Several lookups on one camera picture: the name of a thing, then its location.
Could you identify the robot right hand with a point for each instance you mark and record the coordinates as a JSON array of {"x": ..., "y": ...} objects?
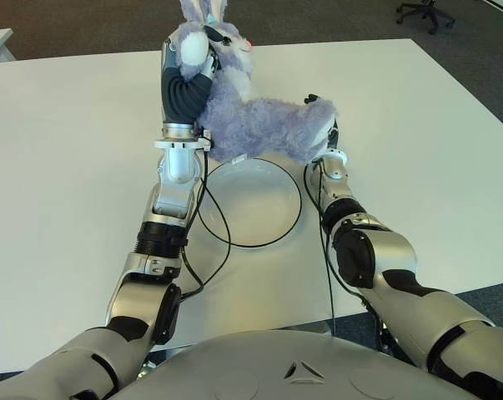
[{"x": 333, "y": 133}]

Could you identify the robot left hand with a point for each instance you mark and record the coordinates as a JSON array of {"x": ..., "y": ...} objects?
[{"x": 180, "y": 100}]

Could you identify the purple plush bunny doll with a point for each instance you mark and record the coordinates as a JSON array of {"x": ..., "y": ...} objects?
[{"x": 255, "y": 129}]

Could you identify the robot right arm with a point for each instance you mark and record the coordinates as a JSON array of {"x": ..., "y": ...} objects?
[{"x": 393, "y": 250}]

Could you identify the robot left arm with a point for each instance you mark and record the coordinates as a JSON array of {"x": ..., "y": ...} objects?
[{"x": 180, "y": 166}]

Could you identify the white plate black rim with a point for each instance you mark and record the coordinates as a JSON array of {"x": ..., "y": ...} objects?
[{"x": 255, "y": 204}]

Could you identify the black office chair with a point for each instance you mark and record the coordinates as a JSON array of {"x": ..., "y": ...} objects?
[{"x": 428, "y": 14}]

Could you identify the silver robot torso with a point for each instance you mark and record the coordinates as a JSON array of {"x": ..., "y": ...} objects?
[{"x": 276, "y": 366}]

